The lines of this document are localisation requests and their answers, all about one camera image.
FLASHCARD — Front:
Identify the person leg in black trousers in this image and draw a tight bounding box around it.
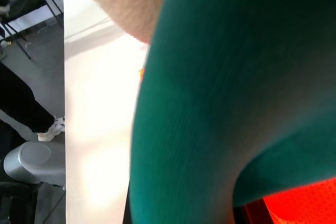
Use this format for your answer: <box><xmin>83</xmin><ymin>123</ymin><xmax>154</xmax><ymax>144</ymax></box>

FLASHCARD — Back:
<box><xmin>0</xmin><ymin>61</ymin><xmax>55</xmax><ymax>134</ymax></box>

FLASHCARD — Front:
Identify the black metal frame stand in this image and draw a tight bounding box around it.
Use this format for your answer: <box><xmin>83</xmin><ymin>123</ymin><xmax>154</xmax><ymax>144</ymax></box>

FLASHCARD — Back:
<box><xmin>0</xmin><ymin>0</ymin><xmax>65</xmax><ymax>60</ymax></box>

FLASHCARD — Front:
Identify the white sneaker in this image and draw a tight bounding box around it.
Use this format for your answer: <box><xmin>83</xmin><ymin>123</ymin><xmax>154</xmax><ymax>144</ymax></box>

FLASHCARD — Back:
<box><xmin>37</xmin><ymin>116</ymin><xmax>66</xmax><ymax>142</ymax></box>

